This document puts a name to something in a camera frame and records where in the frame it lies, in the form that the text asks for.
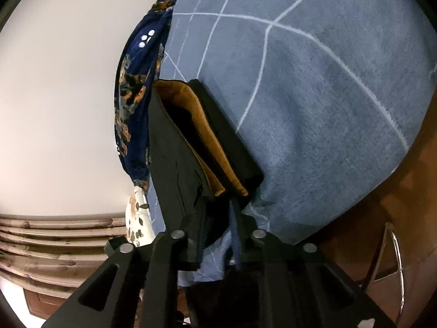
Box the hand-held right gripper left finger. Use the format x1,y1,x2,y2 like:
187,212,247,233
41,215,206,328

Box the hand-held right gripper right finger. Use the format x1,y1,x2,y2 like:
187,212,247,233
229,200,399,328

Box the black pants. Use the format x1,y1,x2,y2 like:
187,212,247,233
147,78,270,328

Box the white cloth with dark flowers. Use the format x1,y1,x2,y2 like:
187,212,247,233
125,185,157,248

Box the ribbed ceiling cornice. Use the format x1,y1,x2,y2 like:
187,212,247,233
0,213,146,296

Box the blue blanket with white lines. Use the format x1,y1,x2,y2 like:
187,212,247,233
143,0,437,288

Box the brown wooden headboard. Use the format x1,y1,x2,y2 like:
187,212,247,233
319,133,437,328

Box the navy floral cloth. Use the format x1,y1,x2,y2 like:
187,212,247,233
114,0,179,192

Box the brown wooden door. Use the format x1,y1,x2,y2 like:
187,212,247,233
21,285,76,321

